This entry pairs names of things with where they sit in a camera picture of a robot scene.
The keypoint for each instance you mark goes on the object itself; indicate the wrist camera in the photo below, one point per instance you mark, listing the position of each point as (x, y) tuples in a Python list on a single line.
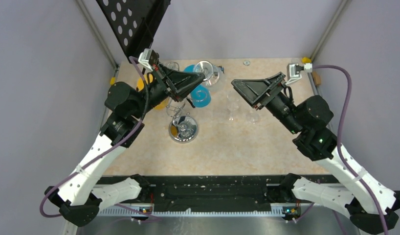
[(149, 59), (295, 71)]

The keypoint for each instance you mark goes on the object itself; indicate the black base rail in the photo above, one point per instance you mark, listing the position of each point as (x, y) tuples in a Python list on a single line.
[(215, 193)]

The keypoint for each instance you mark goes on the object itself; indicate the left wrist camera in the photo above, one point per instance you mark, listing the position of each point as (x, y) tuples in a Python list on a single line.
[(149, 59)]

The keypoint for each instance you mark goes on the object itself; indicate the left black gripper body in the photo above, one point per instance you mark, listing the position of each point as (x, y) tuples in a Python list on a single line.
[(157, 91)]

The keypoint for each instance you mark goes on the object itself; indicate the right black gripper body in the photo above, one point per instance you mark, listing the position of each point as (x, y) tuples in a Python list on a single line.
[(277, 104)]

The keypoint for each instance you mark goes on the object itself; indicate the chrome wine glass rack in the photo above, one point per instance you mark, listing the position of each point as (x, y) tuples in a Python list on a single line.
[(183, 128)]

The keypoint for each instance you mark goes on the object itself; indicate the clear smooth wine glass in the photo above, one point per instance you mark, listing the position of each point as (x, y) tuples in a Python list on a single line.
[(233, 100)]

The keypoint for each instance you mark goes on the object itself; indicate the yellow wine glass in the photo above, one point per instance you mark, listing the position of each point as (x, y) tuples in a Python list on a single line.
[(156, 93)]

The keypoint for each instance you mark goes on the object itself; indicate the clear wine glass front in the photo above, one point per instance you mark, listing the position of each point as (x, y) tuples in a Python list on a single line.
[(252, 115)]

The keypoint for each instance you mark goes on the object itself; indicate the clear patterned glass at back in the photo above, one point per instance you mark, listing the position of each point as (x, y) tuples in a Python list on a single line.
[(173, 65)]

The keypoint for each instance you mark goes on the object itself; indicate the wooden block at edge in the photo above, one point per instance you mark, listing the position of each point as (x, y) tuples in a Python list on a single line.
[(316, 78)]

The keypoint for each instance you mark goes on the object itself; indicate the yellow corner clamp right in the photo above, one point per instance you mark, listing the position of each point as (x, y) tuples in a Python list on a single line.
[(306, 60)]

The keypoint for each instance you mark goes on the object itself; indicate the yellow corner clamp left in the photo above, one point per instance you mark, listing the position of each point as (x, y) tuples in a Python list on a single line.
[(112, 81)]

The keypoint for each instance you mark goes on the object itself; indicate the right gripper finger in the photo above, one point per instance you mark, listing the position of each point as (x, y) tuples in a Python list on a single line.
[(254, 92), (273, 81)]

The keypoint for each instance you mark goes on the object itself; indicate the clear patterned short glass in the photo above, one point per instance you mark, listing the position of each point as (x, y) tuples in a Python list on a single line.
[(214, 77)]

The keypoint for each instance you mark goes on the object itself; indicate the yellow corner clamp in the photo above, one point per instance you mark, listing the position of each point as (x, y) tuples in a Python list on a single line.
[(112, 81), (306, 60)]

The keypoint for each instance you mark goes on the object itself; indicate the blue wine glass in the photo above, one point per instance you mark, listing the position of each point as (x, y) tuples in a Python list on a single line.
[(200, 97)]

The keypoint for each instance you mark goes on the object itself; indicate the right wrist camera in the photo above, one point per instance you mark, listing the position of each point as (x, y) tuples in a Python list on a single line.
[(295, 71)]

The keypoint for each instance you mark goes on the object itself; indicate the black perforated music stand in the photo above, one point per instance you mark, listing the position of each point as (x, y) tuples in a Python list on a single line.
[(134, 22)]

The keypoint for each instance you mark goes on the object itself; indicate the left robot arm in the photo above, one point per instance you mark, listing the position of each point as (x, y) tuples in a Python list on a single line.
[(79, 199)]

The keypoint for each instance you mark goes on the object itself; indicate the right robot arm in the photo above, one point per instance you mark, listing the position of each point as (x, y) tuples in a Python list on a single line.
[(368, 204)]

